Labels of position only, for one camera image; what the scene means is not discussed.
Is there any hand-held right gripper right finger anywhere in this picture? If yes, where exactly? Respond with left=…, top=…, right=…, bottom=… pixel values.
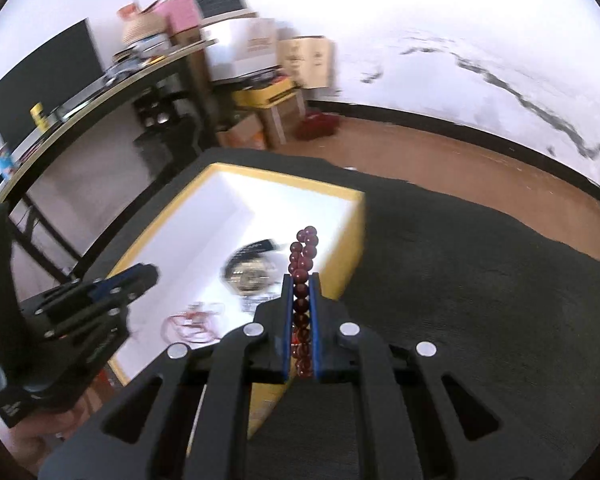
left=310, top=272, right=519, bottom=480

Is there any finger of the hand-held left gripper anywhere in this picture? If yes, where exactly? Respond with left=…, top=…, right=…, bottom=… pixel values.
left=90, top=262, right=160, bottom=298
left=42, top=294, right=132, bottom=339

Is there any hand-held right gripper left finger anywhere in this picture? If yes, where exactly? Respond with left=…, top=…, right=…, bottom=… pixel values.
left=40, top=274, right=293, bottom=480

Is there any red bead bracelet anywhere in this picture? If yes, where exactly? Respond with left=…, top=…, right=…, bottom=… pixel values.
left=287, top=226, right=321, bottom=380

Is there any black strap wristwatch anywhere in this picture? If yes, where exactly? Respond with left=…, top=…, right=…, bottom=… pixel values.
left=221, top=237, right=286, bottom=311

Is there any red string necklace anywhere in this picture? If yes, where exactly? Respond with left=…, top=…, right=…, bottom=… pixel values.
left=160, top=301, right=228, bottom=346

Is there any yellow box with white inside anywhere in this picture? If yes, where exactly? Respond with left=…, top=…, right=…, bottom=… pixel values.
left=92, top=161, right=368, bottom=441

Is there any person's left hand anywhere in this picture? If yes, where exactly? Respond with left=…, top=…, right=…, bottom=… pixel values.
left=0, top=395, right=88, bottom=476

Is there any dark floral patterned blanket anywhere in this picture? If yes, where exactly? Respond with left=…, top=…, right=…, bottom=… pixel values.
left=177, top=147, right=600, bottom=480

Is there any black speaker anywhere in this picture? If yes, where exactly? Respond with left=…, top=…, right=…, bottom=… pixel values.
left=132, top=92, right=191, bottom=131

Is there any black desk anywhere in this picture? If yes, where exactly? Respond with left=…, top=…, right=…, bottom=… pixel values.
left=0, top=37, right=221, bottom=281

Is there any blue tin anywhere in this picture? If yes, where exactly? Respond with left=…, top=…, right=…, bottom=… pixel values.
left=0, top=142, right=18, bottom=181

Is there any small cardboard box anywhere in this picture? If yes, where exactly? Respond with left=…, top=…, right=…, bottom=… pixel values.
left=215, top=112, right=268, bottom=151

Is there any yellow container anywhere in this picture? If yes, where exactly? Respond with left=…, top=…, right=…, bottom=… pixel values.
left=30, top=102, right=51, bottom=131

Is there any red cloth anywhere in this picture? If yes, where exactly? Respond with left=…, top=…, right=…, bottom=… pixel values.
left=296, top=112, right=340, bottom=142

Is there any tall cardboard box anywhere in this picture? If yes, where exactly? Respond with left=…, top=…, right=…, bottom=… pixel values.
left=257, top=92, right=308, bottom=148

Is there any black flat screen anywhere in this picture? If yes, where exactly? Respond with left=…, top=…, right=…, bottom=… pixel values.
left=0, top=17, right=106, bottom=136

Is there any flat yellow box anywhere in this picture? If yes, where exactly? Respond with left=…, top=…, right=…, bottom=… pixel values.
left=232, top=80, right=303, bottom=110

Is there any woven straw basket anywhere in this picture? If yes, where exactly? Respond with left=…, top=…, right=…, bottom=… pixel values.
left=122, top=12, right=173, bottom=46

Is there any white cardboard box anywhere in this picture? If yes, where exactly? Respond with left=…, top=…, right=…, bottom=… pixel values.
left=202, top=17, right=281, bottom=83

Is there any brown paper bag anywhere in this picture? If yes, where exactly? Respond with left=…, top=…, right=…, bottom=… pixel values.
left=279, top=36, right=336, bottom=90

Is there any pink box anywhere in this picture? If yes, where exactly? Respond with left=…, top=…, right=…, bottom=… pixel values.
left=162, top=0, right=203, bottom=36

